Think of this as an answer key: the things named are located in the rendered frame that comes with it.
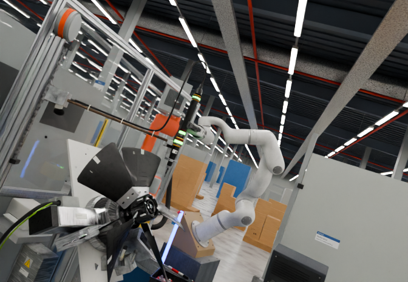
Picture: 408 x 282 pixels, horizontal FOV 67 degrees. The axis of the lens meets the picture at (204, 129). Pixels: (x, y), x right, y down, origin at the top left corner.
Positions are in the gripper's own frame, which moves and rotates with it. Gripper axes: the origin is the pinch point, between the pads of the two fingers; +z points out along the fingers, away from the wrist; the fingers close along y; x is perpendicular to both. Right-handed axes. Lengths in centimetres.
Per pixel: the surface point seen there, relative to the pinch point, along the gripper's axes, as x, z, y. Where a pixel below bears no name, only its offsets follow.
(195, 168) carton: -35, -725, 336
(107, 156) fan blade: -27.7, 32.4, 10.8
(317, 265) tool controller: -41, -34, -78
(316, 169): 20, -179, -50
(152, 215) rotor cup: -46.4, 9.9, -7.5
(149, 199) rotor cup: -40.3, 10.5, -3.0
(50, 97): -13, 40, 50
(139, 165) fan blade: -28.6, 3.2, 14.2
